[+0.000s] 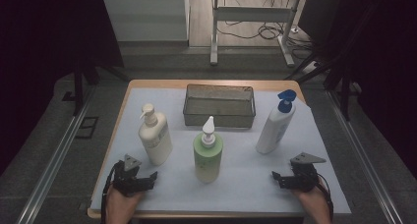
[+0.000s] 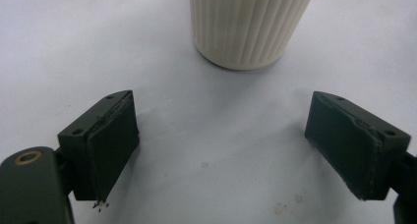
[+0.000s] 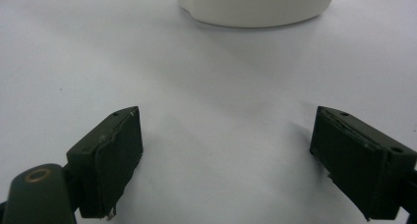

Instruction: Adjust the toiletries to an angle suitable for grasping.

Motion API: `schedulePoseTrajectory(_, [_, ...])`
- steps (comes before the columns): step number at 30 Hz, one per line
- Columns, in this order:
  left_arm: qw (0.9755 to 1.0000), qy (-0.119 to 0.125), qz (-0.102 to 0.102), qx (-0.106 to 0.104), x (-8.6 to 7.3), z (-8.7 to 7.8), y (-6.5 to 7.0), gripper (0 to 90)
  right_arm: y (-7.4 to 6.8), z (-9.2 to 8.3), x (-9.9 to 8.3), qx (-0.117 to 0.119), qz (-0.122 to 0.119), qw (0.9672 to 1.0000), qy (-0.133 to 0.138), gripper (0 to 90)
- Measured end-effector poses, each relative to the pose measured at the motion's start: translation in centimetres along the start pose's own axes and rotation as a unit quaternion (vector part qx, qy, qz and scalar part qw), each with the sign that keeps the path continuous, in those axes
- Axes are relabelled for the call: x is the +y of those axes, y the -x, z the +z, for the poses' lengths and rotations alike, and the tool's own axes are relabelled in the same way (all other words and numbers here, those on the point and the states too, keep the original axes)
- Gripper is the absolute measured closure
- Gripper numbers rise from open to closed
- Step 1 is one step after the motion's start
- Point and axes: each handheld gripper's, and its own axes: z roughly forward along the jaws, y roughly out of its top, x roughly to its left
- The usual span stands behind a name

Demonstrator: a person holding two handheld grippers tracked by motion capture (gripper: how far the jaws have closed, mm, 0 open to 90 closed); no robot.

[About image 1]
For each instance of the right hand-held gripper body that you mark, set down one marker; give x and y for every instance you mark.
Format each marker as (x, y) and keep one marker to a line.
(303, 176)

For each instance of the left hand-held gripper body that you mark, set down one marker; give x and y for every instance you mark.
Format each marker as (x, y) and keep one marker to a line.
(126, 181)

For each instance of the cream pump bottle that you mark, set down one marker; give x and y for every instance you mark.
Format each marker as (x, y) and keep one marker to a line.
(156, 139)

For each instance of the white bottle with blue pump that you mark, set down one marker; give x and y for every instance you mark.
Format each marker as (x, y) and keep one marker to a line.
(275, 129)

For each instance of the green pump bottle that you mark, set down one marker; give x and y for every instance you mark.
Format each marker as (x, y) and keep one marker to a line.
(208, 158)

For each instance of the metal mesh basket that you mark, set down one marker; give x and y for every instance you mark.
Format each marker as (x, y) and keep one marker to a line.
(219, 110)

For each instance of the person's left hand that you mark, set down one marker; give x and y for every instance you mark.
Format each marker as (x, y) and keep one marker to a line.
(123, 202)

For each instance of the person's right hand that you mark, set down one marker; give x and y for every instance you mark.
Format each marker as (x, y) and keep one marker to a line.
(313, 199)

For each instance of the white table mat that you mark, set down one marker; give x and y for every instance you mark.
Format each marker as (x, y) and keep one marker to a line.
(249, 171)

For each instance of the black metal stand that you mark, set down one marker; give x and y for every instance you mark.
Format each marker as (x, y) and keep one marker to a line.
(344, 86)
(78, 86)

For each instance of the white power strip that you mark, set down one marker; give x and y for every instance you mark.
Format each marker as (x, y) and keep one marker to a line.
(295, 29)

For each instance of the white cabinet panel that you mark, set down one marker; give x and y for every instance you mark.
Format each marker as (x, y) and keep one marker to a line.
(144, 17)

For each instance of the metal floor rail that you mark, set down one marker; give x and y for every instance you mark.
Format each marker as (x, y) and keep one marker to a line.
(54, 158)
(364, 158)

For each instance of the white metal desk frame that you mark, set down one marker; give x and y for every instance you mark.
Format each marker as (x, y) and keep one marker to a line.
(252, 13)

